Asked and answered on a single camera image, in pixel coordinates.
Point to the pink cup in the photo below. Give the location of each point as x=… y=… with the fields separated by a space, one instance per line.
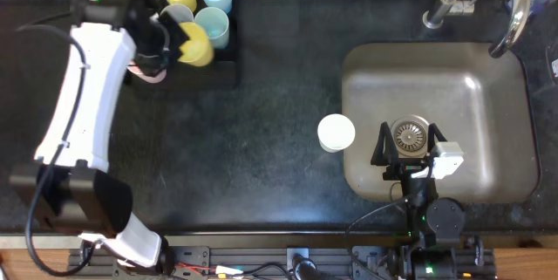
x=150 y=79

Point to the steel tap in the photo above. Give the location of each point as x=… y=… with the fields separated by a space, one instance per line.
x=444 y=1

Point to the black tray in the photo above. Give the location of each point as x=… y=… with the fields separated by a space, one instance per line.
x=218 y=75

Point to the mounting rail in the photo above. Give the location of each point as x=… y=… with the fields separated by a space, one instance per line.
x=253 y=258

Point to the grey cup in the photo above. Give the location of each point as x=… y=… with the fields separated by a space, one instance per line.
x=181 y=11

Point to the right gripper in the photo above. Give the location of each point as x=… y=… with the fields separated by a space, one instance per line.
x=401 y=170

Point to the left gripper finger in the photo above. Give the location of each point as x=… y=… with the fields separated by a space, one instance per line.
x=173 y=31

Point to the green cup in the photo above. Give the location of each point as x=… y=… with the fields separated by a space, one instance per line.
x=211 y=25

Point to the steel sink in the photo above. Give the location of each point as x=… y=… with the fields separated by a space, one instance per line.
x=479 y=118

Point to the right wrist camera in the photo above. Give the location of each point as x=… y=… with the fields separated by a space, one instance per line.
x=447 y=160

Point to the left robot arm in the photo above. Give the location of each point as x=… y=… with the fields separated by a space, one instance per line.
x=87 y=97

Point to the white cup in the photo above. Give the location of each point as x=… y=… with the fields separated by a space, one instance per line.
x=335 y=131

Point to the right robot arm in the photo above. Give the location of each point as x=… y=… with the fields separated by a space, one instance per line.
x=444 y=219

